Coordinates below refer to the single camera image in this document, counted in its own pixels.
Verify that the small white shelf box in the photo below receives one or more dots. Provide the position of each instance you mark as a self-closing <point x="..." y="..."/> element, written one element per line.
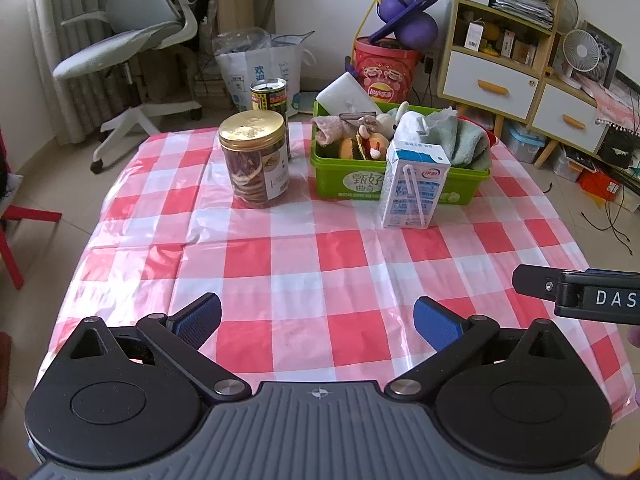
<point x="474" y="35"/>

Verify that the white grey office chair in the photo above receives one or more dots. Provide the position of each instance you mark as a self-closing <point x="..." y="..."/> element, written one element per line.
<point x="115" y="45"/>

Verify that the grey plush toy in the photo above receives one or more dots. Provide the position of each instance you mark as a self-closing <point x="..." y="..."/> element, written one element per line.
<point x="332" y="130"/>

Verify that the green plastic bin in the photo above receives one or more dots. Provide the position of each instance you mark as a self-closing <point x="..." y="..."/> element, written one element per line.
<point x="350" y="180"/>

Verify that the red cardboard box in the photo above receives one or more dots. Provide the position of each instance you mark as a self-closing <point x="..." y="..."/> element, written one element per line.
<point x="602" y="187"/>

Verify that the pink patterned cloth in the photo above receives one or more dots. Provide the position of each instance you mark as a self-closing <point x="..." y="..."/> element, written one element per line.
<point x="617" y="105"/>

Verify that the purple bouncing ball toy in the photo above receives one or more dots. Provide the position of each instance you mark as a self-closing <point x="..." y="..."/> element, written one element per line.
<point x="412" y="25"/>

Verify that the wooden white cabinet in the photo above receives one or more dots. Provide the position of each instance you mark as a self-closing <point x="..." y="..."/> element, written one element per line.
<point x="485" y="85"/>

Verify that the pale patterned cloth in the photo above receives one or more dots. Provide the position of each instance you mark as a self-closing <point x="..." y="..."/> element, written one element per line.
<point x="417" y="125"/>

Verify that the clear plastic storage box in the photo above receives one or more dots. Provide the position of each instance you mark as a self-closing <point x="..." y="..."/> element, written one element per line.
<point x="567" y="165"/>
<point x="522" y="142"/>

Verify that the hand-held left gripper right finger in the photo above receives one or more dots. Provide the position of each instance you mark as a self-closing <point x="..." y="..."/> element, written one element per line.
<point x="437" y="322"/>

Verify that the stack of papers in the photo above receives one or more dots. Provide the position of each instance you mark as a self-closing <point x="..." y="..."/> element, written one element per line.
<point x="522" y="7"/>

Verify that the small doll plush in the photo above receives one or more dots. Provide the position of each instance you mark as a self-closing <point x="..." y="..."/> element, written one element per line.
<point x="372" y="142"/>

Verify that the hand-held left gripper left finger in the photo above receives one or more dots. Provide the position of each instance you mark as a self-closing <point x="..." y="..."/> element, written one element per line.
<point x="195" y="317"/>

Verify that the blue white milk carton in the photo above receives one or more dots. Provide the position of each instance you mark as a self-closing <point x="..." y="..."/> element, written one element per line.
<point x="412" y="185"/>

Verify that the red white checkered tablecloth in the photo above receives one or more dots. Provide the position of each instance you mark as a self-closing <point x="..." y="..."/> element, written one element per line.
<point x="320" y="270"/>

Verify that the black picture frame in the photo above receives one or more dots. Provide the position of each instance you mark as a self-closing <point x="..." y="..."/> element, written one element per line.
<point x="610" y="55"/>

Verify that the light green towel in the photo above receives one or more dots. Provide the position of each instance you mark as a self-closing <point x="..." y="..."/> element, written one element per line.
<point x="465" y="142"/>

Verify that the red santa hat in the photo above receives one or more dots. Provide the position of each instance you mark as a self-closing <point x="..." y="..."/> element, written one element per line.
<point x="493" y="138"/>

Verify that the grey curtain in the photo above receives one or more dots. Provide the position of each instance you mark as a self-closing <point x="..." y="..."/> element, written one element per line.
<point x="55" y="15"/>

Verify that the yellow black tin can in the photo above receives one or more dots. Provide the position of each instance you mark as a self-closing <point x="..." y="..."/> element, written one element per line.
<point x="270" y="97"/>

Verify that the white desk fan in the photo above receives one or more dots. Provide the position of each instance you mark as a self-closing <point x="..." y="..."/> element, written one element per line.
<point x="580" y="55"/>

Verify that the white flat box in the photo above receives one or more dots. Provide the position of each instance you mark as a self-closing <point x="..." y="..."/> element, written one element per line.
<point x="345" y="92"/>

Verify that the red printed bucket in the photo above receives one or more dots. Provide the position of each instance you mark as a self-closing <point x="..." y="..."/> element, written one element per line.
<point x="390" y="70"/>

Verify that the white plastic bag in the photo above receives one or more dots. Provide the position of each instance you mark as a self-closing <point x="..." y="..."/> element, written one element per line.
<point x="250" y="70"/>

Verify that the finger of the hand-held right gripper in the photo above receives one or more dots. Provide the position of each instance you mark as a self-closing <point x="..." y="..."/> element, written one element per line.
<point x="535" y="282"/>

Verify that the red chair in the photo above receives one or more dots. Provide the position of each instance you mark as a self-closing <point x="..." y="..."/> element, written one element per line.
<point x="15" y="220"/>

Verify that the gold lid snack jar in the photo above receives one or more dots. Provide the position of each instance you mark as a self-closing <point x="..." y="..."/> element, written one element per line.
<point x="252" y="160"/>

